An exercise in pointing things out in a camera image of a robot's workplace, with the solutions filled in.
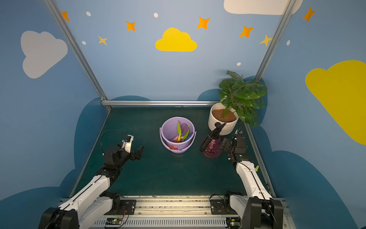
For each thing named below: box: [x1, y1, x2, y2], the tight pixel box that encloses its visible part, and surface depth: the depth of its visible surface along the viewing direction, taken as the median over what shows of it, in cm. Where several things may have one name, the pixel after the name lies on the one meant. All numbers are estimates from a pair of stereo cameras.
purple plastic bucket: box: [159, 116, 197, 154], surface depth 93 cm
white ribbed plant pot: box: [207, 102, 240, 136], surface depth 103 cm
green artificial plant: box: [218, 70, 268, 127], surface depth 82 cm
